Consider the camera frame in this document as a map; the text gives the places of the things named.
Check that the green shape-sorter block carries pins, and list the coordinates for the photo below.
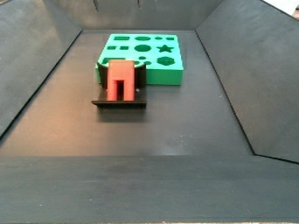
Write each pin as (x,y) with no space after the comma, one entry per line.
(154,50)

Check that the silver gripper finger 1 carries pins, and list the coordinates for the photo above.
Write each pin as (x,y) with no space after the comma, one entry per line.
(139,3)
(96,5)

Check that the red square-circle forked object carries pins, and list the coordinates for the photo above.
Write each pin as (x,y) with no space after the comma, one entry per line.
(120,73)

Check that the black curved fixture stand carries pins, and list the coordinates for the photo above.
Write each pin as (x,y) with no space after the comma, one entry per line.
(122,84)

